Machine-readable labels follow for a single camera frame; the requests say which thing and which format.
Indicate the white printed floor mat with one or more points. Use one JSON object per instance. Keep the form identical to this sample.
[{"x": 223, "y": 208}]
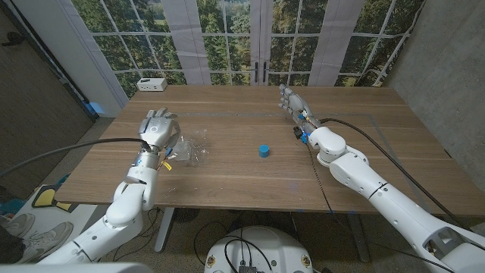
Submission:
[{"x": 45, "y": 197}]

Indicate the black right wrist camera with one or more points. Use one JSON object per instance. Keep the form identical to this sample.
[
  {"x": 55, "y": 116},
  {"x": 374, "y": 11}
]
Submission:
[{"x": 298, "y": 132}]

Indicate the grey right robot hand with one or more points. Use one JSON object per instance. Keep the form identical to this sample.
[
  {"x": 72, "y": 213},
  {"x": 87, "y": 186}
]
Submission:
[{"x": 299, "y": 106}]

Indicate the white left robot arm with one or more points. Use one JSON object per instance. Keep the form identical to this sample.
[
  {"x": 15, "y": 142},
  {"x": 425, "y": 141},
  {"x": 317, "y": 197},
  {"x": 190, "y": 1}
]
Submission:
[{"x": 125, "y": 212}]

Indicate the grey sneaker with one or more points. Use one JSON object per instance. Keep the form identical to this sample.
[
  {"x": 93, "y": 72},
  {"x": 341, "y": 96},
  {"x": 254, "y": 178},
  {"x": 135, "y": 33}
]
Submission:
[
  {"x": 45, "y": 237},
  {"x": 19, "y": 223}
]

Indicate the clear plastic wrap sheet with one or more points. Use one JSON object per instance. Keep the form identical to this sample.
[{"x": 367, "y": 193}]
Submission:
[{"x": 198, "y": 149}]

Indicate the teal floor object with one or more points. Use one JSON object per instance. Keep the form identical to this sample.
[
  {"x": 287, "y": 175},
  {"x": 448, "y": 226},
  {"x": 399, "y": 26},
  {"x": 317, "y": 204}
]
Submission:
[{"x": 11, "y": 206}]

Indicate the white box on table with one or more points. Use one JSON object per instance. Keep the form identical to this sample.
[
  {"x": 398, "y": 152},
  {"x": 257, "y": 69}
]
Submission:
[{"x": 151, "y": 84}]

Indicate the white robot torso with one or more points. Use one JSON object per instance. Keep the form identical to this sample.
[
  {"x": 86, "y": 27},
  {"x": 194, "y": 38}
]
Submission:
[{"x": 261, "y": 246}]

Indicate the blue bottle cap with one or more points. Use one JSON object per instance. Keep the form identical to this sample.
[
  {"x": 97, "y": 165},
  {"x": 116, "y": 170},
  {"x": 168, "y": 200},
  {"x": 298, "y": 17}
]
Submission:
[{"x": 264, "y": 151}]

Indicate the white table leg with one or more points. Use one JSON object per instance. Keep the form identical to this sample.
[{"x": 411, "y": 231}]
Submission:
[
  {"x": 359, "y": 239},
  {"x": 164, "y": 231}
]

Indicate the printed forest window backdrop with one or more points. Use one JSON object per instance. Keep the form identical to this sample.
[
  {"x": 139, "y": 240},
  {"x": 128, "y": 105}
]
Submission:
[{"x": 227, "y": 38}]

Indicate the dark trouser leg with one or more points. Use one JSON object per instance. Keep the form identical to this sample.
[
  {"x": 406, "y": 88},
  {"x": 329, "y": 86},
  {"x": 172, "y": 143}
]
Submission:
[{"x": 9, "y": 246}]

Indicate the black ribbed round base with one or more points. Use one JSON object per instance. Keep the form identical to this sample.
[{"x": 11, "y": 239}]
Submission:
[{"x": 186, "y": 214}]

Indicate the dark wood-grain door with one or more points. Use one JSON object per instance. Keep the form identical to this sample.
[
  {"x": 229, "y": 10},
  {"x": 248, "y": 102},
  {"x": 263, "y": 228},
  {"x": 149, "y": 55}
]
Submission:
[{"x": 30, "y": 76}]

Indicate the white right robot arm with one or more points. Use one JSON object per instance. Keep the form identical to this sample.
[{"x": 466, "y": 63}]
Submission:
[{"x": 394, "y": 204}]

